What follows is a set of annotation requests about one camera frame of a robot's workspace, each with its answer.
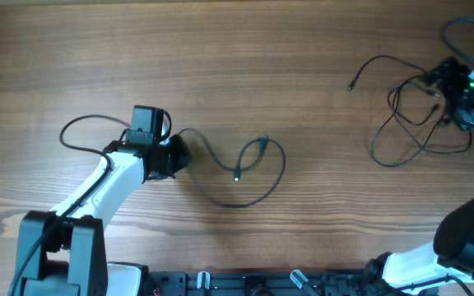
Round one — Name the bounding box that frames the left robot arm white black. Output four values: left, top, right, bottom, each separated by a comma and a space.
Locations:
9, 105, 190, 295

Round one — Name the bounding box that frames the thin black cable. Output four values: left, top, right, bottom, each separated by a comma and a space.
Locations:
346, 54, 448, 168

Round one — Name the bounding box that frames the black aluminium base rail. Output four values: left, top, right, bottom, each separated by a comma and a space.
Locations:
139, 270, 404, 296

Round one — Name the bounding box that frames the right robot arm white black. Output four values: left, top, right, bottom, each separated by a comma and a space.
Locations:
354, 57, 474, 295

